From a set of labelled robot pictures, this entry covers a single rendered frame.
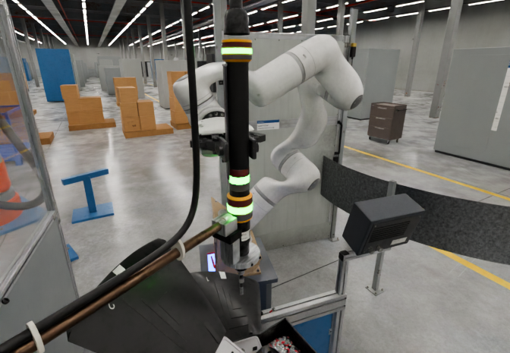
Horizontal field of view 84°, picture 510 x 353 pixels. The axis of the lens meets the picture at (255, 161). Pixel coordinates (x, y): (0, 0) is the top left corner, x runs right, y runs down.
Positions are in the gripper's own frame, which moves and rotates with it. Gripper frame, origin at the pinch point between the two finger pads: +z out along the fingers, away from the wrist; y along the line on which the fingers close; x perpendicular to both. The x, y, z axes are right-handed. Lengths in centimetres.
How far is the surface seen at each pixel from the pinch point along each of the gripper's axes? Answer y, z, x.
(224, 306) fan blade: 0.8, -12.4, -44.1
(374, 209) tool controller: -63, -33, -39
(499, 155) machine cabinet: -559, -270, -140
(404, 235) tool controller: -78, -31, -53
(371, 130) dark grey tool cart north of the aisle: -482, -507, -141
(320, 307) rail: -43, -34, -80
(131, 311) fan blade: 18.9, 1.8, -25.3
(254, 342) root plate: -3.4, -1.4, -45.0
